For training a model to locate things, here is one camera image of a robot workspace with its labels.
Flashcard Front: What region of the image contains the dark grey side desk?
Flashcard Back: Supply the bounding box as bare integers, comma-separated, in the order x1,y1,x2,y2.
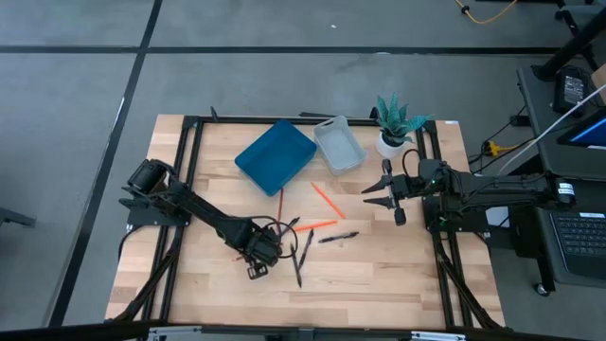
515,63,606,290

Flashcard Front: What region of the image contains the black screen device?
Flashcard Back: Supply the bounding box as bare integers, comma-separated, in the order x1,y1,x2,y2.
556,107,606,151

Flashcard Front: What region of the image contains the yellow cable plug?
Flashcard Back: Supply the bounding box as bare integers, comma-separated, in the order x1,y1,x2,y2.
485,140,520,157

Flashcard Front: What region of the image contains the black desk leg pole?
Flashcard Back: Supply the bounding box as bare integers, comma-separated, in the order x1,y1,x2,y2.
532,9,606,81

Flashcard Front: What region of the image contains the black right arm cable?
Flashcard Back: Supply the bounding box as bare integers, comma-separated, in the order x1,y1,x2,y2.
401,148,421,178

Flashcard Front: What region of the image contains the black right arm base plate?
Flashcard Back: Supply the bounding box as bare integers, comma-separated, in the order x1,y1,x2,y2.
422,194,490,233

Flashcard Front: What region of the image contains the white plastic bin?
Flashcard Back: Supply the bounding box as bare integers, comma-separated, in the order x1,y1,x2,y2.
312,115,369,177

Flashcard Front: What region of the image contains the white blue paper sheet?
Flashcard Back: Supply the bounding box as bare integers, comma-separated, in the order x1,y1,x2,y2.
485,206,510,229

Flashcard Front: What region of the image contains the black laptop keyboard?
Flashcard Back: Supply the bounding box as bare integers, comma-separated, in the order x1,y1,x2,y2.
548,210,606,281

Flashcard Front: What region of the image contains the blue plastic tray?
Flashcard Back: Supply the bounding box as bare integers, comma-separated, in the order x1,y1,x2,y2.
234,118,318,197

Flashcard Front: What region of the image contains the thick white cable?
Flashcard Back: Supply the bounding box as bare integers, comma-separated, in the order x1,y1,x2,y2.
496,83,606,176

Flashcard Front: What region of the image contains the black aluminium table frame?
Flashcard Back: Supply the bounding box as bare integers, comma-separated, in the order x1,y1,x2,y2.
111,113,506,332

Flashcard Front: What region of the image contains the brown cardboard box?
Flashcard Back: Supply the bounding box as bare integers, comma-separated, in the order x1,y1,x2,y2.
590,63,606,104

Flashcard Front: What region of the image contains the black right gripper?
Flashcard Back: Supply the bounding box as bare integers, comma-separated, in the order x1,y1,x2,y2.
361,159,422,227

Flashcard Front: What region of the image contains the black crossbar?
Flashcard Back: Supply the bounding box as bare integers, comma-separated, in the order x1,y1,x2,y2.
0,320,606,341

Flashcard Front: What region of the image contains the yellow extension cable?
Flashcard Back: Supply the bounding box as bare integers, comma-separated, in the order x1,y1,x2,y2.
454,0,520,26

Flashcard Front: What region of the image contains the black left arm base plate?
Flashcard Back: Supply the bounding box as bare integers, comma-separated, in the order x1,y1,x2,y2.
118,188,193,227

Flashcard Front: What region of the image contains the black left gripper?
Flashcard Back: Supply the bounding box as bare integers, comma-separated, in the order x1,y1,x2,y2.
235,222,284,281

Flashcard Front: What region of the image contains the black power adapter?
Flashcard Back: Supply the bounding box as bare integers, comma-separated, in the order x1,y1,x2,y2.
552,65,592,115

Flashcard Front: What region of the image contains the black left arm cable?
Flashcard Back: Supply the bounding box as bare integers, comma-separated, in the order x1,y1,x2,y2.
250,215,300,260

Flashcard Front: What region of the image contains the orange pencil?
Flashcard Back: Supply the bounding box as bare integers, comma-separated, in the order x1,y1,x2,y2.
293,219,339,234
310,182,348,220

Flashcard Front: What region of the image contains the dark grey furniture foot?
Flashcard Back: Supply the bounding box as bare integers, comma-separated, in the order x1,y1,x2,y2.
0,206,38,228

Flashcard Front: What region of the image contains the potted snake plant white pot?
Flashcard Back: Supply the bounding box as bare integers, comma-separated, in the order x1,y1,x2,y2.
375,92,435,160

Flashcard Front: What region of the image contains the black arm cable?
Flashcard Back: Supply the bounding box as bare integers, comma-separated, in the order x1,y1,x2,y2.
401,148,421,178
250,215,300,260

